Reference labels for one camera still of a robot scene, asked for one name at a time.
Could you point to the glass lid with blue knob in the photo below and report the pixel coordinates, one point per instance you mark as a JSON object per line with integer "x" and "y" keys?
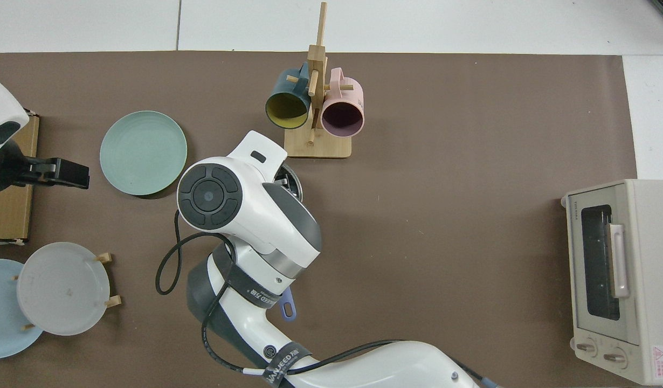
{"x": 295, "y": 186}

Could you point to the pale green plate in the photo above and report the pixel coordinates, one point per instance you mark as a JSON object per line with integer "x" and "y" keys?
{"x": 143, "y": 153}

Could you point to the grey plate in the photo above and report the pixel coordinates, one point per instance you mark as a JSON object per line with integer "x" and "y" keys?
{"x": 62, "y": 288}

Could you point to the wooden plate rack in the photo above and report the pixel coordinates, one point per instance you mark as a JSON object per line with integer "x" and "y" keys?
{"x": 114, "y": 301}

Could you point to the light blue plate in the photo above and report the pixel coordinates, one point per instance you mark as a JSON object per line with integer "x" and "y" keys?
{"x": 0, "y": 334}

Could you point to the dark teal cup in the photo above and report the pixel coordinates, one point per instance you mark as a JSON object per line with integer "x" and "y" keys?
{"x": 280, "y": 89}

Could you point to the wooden cup stand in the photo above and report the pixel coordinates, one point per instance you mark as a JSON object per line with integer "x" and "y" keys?
{"x": 318, "y": 148}

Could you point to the pink ribbed cup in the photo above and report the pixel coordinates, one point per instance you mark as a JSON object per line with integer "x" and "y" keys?
{"x": 347, "y": 94}

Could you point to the brown table cloth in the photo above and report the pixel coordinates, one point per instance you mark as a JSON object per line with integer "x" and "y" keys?
{"x": 444, "y": 215}

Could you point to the pale toaster oven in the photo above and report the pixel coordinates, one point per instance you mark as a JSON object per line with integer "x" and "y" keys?
{"x": 649, "y": 258}

